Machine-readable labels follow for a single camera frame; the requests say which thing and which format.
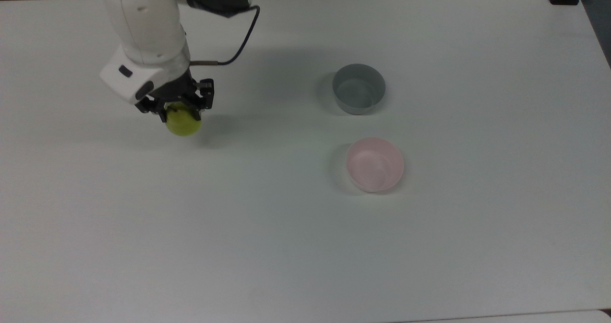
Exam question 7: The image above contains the green pear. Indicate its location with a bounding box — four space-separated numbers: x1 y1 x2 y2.
165 102 203 137

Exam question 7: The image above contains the pink plastic bowl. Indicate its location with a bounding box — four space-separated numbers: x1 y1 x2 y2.
346 137 405 193

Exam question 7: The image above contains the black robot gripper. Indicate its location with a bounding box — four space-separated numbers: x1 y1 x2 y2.
135 69 215 123

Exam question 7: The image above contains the grey plastic bowl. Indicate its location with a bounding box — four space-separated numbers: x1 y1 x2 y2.
332 63 386 115

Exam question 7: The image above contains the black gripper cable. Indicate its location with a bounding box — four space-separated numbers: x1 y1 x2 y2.
190 4 261 66

